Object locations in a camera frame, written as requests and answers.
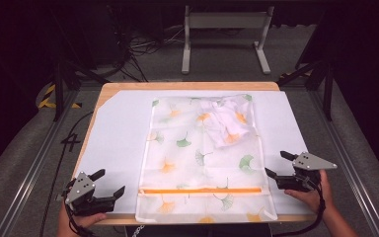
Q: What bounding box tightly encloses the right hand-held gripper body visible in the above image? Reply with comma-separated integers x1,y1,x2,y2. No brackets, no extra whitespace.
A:
273,151,339,194

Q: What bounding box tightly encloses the hand-held gripper cable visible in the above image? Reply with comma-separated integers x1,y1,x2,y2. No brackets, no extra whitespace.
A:
271,176,328,237
62,197,95,237

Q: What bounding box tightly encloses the grey metal stand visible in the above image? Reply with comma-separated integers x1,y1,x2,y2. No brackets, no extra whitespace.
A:
181,4,275,76

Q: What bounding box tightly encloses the person's left hand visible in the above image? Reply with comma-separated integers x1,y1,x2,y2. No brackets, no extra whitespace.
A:
57,202,108,237

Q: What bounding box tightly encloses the black tape mark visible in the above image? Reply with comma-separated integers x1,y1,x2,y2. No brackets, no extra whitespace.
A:
60,132,82,153

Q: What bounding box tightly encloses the wooden table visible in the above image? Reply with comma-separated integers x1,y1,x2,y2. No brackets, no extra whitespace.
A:
71,81,318,227

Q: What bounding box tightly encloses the white garment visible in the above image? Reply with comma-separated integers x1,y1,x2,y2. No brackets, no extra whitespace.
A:
196,96,257,149

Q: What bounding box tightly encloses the leaf print mesh laundry bag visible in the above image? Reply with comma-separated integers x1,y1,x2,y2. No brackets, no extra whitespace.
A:
134,93,279,224

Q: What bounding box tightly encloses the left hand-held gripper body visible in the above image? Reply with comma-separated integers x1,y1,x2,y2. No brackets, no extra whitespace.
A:
63,170,116,217

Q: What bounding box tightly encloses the aluminium floor rail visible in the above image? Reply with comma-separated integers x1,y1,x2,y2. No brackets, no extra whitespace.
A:
0,88,81,237
308,88,379,237

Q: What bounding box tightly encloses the black metal stand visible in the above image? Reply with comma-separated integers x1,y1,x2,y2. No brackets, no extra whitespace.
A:
275,6,336,122
47,9,111,123

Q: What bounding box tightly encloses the left hand-held gripper cable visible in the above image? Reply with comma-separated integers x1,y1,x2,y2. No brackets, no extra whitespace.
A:
62,197,95,237

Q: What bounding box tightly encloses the person's right hand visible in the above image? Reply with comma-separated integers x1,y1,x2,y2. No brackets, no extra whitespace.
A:
283,169,337,214

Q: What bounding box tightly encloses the bundle of floor cables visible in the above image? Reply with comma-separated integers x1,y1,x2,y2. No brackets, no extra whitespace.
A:
107,4,186,83

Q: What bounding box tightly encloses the white table sheet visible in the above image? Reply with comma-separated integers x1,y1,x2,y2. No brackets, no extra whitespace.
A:
73,89,316,217

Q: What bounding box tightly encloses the right hand-held gripper cable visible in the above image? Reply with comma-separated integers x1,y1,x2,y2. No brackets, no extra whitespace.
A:
271,176,328,237

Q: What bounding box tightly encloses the yellow black hazard tape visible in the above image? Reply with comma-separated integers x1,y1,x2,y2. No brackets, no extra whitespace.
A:
37,83,83,111

